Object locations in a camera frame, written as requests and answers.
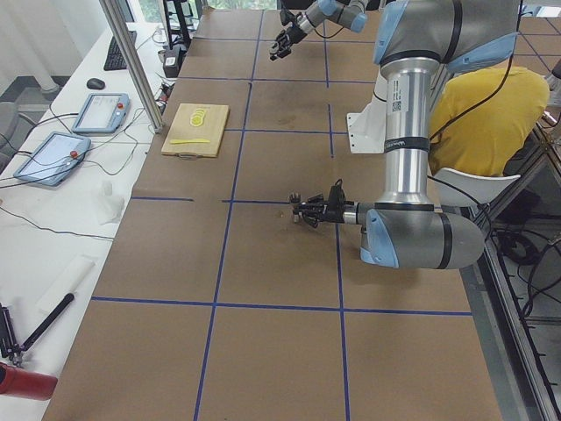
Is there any far blue teach pendant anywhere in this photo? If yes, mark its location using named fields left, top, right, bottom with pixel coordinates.
left=72, top=93, right=130, bottom=134

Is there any yellow plastic knife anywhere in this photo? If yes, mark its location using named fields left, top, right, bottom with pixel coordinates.
left=169, top=138, right=210, bottom=145

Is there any person in yellow shirt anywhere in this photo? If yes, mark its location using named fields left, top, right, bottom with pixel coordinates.
left=429, top=67, right=550, bottom=177

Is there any white chair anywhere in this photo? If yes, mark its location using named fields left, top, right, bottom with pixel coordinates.
left=433, top=168, right=521, bottom=207

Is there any black computer mouse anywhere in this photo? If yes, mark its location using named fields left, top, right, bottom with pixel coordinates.
left=86, top=78, right=105, bottom=90

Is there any white foam block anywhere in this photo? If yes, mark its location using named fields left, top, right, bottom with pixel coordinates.
left=36, top=255, right=96, bottom=314

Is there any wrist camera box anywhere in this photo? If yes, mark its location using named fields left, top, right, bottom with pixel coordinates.
left=329, top=178, right=345, bottom=206

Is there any clear glass cup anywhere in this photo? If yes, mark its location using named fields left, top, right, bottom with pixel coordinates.
left=270, top=42, right=286, bottom=61

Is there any near blue teach pendant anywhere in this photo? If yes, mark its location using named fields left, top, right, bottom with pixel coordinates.
left=13, top=132, right=91, bottom=187

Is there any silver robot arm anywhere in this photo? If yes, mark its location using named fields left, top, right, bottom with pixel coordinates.
left=269, top=0, right=368, bottom=61
left=293, top=1, right=521, bottom=269

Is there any black power box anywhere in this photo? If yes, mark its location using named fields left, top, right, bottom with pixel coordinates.
left=162, top=46, right=184, bottom=78

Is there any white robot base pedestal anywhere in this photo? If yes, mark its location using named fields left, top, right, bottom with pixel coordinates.
left=347, top=73, right=387, bottom=154

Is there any wooden cutting board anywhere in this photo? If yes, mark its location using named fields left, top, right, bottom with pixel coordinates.
left=161, top=103, right=230, bottom=158

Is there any black keyboard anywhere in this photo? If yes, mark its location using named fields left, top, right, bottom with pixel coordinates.
left=103, top=37, right=127, bottom=71

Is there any black rod tool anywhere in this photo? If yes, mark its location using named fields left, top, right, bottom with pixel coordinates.
left=20, top=293, right=75, bottom=352

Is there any red cylinder bottle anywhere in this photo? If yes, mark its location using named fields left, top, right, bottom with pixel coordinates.
left=0, top=363, right=58, bottom=401

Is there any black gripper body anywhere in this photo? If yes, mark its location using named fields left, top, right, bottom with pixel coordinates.
left=322, top=202, right=344, bottom=223
left=286, top=21, right=309, bottom=43

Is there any aluminium frame post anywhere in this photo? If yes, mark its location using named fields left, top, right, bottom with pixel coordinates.
left=99, top=0, right=163, bottom=133

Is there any white crumpled tissue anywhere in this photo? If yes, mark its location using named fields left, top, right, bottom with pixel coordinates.
left=90, top=180, right=124, bottom=225

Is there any blue teach pendant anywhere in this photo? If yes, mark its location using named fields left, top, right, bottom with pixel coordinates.
left=13, top=132, right=91, bottom=187
left=72, top=93, right=130, bottom=134

